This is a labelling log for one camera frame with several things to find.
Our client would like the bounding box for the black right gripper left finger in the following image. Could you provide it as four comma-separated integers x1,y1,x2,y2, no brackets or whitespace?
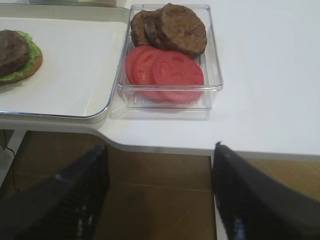
0,145,110,240

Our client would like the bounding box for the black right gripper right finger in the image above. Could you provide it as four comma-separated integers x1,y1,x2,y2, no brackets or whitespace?
212,142,320,240

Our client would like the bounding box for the green lettuce on burger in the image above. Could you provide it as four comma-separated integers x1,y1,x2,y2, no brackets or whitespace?
0,29,43,84

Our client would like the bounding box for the middle red tomato slice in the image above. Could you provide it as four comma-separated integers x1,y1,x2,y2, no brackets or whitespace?
131,48,164,85

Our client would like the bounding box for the red tomato slice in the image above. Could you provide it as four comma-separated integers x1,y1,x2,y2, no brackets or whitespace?
125,45,152,84
152,51,204,104
131,48,164,85

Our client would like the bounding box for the front red tomato slice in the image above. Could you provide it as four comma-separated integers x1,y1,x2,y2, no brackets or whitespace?
152,51,204,104

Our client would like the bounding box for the bottom bun on tray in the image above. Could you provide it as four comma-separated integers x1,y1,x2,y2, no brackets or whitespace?
0,42,43,84

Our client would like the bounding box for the white paper tray liner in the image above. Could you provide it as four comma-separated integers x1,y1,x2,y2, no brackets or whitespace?
0,17,127,117

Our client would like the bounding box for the white metal tray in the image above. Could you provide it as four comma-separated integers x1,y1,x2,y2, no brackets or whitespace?
0,3,130,124

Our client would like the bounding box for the brown patty on burger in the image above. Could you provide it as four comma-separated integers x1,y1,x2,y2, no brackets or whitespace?
0,30,30,77

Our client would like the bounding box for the clear box with patties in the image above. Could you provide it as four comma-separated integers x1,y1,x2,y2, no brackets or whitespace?
116,3,224,111

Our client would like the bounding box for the back red tomato slice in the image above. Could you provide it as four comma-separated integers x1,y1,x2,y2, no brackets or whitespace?
125,45,152,84

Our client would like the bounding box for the front brown meat patty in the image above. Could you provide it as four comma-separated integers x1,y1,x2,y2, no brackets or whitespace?
157,3,207,58

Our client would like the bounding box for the brown meat patty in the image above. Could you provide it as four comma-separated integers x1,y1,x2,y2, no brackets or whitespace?
157,3,207,58
130,10,155,47
144,9,166,50

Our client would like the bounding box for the back brown meat patty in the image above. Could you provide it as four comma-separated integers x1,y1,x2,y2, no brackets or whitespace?
130,10,155,47

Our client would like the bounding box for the middle brown meat patty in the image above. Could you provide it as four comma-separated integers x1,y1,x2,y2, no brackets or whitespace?
144,9,166,50

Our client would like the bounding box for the black cable under table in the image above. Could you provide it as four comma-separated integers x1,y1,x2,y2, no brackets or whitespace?
2,129,21,193

